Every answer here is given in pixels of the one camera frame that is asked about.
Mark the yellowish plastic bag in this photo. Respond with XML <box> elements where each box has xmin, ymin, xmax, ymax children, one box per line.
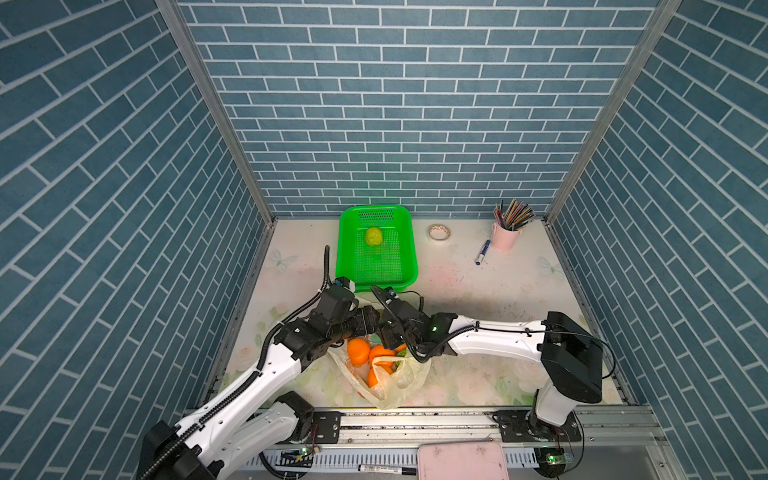
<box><xmin>326</xmin><ymin>293</ymin><xmax>433</xmax><ymax>410</ymax></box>

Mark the yellow green pear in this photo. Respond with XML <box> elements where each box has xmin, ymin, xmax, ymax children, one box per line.
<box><xmin>364</xmin><ymin>227</ymin><xmax>383</xmax><ymax>246</ymax></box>

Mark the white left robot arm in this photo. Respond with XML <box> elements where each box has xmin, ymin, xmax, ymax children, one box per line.
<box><xmin>137</xmin><ymin>275</ymin><xmax>380</xmax><ymax>479</ymax></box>

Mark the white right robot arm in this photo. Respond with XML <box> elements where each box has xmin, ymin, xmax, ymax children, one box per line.
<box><xmin>371</xmin><ymin>286</ymin><xmax>609</xmax><ymax>440</ymax></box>

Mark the orange fruit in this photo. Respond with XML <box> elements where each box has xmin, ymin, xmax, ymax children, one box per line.
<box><xmin>367</xmin><ymin>345</ymin><xmax>405</xmax><ymax>388</ymax></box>
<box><xmin>347</xmin><ymin>338</ymin><xmax>371</xmax><ymax>368</ymax></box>

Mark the green plastic basket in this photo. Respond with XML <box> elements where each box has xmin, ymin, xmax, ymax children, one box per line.
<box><xmin>335</xmin><ymin>205</ymin><xmax>419</xmax><ymax>292</ymax></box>

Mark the tape roll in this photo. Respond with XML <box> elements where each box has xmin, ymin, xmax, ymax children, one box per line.
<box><xmin>427</xmin><ymin>224</ymin><xmax>451</xmax><ymax>243</ymax></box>

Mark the blue white marker pen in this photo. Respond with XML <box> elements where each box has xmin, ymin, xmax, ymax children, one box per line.
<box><xmin>474</xmin><ymin>240</ymin><xmax>491</xmax><ymax>266</ymax></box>

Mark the pink pencil cup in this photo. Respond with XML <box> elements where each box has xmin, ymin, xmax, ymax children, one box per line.
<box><xmin>490</xmin><ymin>223</ymin><xmax>521</xmax><ymax>252</ymax></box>

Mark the black marker pen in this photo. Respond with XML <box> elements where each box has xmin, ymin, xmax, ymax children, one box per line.
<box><xmin>358</xmin><ymin>464</ymin><xmax>418</xmax><ymax>476</ymax></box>

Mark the pink box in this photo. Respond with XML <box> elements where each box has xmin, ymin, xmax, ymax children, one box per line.
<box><xmin>417</xmin><ymin>441</ymin><xmax>509</xmax><ymax>480</ymax></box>

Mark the coloured pencils bunch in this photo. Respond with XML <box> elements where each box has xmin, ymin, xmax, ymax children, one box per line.
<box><xmin>493</xmin><ymin>200</ymin><xmax>534</xmax><ymax>231</ymax></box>

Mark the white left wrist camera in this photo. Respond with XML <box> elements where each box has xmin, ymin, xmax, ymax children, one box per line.
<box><xmin>334</xmin><ymin>277</ymin><xmax>356</xmax><ymax>293</ymax></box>

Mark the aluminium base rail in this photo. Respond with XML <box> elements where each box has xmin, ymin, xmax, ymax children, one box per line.
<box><xmin>173</xmin><ymin>406</ymin><xmax>667</xmax><ymax>480</ymax></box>

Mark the aluminium corner post left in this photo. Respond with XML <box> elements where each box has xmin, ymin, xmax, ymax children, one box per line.
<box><xmin>156</xmin><ymin>0</ymin><xmax>275</xmax><ymax>228</ymax></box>

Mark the aluminium corner post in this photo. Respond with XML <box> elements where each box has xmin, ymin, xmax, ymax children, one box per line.
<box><xmin>543</xmin><ymin>0</ymin><xmax>682</xmax><ymax>229</ymax></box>
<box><xmin>156</xmin><ymin>0</ymin><xmax>275</xmax><ymax>228</ymax></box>

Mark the aluminium corner post right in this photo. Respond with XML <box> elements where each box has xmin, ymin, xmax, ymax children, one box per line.
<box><xmin>543</xmin><ymin>0</ymin><xmax>682</xmax><ymax>229</ymax></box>

